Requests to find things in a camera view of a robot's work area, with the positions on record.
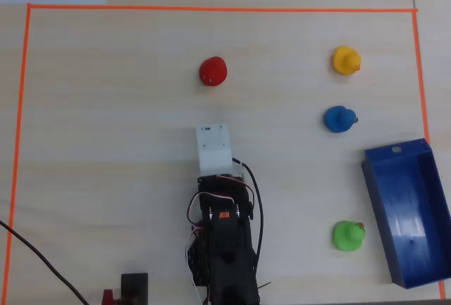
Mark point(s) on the orange tape strip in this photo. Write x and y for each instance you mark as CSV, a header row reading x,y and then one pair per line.
x,y
211,8
421,72
17,143

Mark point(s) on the white camera housing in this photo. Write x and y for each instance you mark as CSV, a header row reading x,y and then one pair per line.
x,y
213,143

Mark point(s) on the black and red table clamp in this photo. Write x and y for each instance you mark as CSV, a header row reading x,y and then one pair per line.
x,y
134,285

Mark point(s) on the red rubber duck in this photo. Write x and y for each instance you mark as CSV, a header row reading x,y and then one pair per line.
x,y
213,70

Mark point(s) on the green rubber duck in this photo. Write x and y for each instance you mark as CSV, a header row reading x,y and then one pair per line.
x,y
347,236

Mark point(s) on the blue plastic box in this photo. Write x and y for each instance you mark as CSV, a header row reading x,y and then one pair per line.
x,y
405,196

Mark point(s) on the blue rubber duck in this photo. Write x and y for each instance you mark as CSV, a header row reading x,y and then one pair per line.
x,y
338,119

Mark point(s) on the yellow rubber duck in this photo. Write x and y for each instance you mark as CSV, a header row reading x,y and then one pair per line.
x,y
345,59

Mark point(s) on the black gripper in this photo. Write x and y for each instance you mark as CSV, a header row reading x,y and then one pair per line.
x,y
219,186

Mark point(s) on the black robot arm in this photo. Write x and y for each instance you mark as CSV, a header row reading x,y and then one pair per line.
x,y
229,252

